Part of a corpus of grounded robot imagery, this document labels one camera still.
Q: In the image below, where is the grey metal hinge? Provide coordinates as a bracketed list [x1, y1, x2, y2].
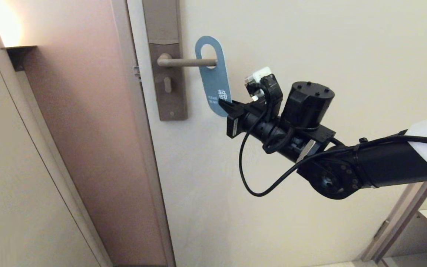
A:
[374, 220, 390, 240]

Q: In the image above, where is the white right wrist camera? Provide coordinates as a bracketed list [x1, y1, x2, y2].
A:
[244, 67, 272, 88]

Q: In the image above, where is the white room door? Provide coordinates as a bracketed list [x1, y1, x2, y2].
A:
[126, 0, 427, 267]

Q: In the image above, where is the brown metal door lock plate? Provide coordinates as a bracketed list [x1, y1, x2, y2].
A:
[142, 0, 188, 122]

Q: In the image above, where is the thin black right camera cable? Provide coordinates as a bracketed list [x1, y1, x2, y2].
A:
[239, 109, 427, 197]

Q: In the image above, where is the white plastic door hanger sign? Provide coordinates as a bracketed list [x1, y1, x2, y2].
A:
[195, 36, 232, 118]

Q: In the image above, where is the short black looped arm cable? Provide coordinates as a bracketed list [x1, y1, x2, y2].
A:
[262, 128, 296, 155]

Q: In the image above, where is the beige metal door handle lever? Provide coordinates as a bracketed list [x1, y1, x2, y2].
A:
[157, 53, 218, 68]

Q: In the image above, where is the dark wall light bracket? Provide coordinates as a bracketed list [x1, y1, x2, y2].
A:
[1, 45, 37, 72]

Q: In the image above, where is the grey wardrobe bottom board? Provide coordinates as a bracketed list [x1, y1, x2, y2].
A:
[383, 251, 427, 267]

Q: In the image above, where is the grey wardrobe frame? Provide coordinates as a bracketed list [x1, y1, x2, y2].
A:
[361, 111, 427, 263]

